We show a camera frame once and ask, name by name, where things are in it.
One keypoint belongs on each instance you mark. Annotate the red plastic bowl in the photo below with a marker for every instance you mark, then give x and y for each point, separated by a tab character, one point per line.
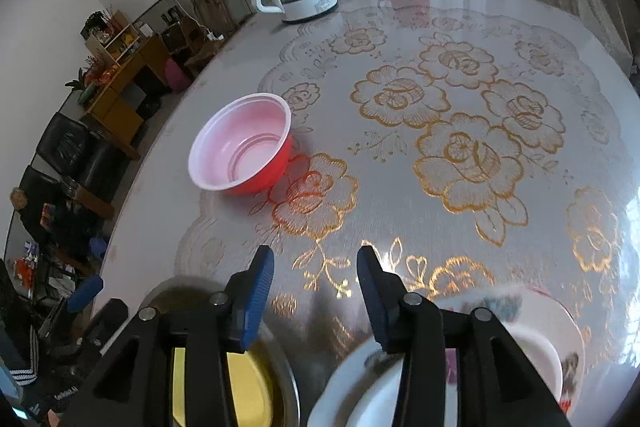
235	147

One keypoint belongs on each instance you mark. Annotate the small black appliance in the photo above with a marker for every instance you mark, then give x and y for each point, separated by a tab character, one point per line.
172	42

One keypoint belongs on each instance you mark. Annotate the stainless steel basin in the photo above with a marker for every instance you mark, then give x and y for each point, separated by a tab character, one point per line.
281	357

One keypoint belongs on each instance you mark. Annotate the small wooden shelf rack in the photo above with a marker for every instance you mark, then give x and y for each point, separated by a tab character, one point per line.
112	32

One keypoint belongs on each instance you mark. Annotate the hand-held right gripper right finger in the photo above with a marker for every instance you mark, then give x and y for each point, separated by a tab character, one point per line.
375	312

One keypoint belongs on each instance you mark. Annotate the blue plastic stool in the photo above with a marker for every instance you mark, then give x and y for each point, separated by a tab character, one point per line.
98	247

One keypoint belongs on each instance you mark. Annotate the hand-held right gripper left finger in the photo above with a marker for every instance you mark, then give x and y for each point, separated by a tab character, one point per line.
255	307

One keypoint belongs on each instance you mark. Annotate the black leather sofa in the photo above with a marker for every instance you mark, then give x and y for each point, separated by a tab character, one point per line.
70	147

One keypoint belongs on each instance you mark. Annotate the person's black striped trousers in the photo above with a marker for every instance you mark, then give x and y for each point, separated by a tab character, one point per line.
20	374

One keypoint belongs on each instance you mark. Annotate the wooden cabinet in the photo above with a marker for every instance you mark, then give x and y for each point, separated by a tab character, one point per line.
130	72

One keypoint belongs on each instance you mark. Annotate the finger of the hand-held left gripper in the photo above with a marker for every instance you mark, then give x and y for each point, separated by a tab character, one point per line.
107	314
85	293

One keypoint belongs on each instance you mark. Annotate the wooden chair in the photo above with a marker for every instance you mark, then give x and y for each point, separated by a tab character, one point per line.
205	54

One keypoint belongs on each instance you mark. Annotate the yellow plastic bowl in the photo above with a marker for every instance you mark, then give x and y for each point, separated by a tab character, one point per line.
245	392

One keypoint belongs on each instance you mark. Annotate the white power strip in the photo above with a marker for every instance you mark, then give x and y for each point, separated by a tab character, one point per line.
213	37

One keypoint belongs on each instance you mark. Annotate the white floral patterned plate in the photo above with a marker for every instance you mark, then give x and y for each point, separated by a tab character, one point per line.
360	387

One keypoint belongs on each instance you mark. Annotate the pink bag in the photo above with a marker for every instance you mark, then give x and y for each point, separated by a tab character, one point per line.
177	77

